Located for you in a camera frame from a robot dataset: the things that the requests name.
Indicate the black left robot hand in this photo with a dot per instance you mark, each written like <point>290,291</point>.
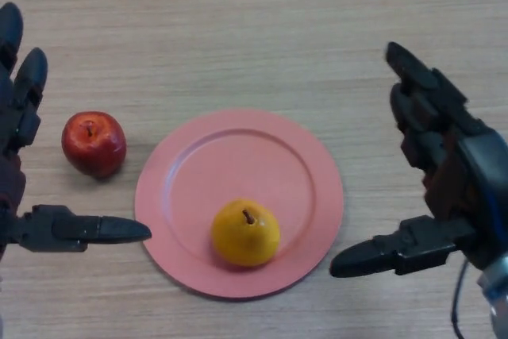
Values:
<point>51,232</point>

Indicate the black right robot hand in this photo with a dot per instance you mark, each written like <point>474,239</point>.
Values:
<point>480,180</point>

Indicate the yellow pear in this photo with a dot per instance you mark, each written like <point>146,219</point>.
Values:
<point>246,239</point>

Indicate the pink round plate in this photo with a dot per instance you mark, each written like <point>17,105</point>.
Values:
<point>238,164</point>

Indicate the red apple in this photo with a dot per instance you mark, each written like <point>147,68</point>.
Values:
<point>93,146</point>

